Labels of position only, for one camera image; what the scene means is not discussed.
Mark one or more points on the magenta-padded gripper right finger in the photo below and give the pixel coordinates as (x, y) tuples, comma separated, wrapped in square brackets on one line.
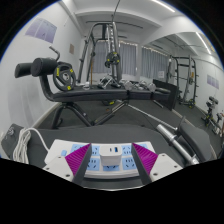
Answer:
[(146, 160)]

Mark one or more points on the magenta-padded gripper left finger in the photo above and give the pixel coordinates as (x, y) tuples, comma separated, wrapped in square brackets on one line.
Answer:
[(78, 160)]

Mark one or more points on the white charger block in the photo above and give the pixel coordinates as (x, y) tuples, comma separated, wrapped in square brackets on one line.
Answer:
[(110, 155)]

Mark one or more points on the white power strip blue sockets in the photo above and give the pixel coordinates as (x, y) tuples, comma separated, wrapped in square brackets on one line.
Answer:
[(60, 148)]

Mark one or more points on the silver barbell bar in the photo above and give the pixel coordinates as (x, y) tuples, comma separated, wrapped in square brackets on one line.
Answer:
[(170, 138)]

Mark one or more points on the black padded seat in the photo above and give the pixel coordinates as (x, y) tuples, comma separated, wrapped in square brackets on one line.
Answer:
[(196, 140)]

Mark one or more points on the black hyperextension bench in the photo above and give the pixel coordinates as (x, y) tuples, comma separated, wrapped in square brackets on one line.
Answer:
[(90, 95)]

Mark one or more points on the black upright panel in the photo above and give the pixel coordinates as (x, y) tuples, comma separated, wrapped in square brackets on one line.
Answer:
[(168, 93)]

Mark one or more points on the black yellow-marked weight plate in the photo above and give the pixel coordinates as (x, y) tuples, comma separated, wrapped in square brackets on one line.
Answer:
[(115, 62), (65, 87)]

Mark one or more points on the chrome dumbbells group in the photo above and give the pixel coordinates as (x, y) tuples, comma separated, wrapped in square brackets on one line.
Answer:
[(130, 85)]

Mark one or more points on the black exercise machine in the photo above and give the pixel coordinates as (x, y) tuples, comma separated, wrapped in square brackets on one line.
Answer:
[(211, 103)]

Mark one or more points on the white paper sign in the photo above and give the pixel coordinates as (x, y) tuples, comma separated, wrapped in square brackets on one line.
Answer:
[(161, 74)]

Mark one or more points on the black power rack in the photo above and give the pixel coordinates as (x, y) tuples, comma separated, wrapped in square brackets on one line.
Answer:
[(190, 75)]

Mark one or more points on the grey window curtain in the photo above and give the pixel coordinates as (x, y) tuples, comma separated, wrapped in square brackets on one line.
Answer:
[(128, 58), (153, 63)]

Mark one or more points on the long ceiling light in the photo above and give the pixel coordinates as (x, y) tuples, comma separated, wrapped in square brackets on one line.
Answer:
[(204, 43), (163, 6)]

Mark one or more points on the purple paired wall posters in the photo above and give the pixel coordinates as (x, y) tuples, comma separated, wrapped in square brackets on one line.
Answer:
[(212, 81)]

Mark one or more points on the small brown wall board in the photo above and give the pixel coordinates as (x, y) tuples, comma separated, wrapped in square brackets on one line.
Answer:
[(71, 49)]

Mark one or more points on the purple wall poster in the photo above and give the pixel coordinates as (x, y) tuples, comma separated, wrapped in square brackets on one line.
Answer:
[(40, 30)]

